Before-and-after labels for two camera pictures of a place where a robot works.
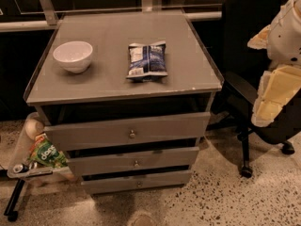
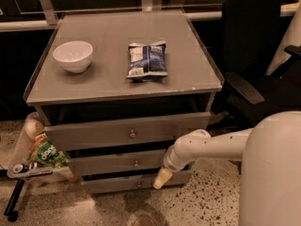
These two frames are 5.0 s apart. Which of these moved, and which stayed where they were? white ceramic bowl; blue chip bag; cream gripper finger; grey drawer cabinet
Moved: cream gripper finger
Stayed: blue chip bag; white ceramic bowl; grey drawer cabinet
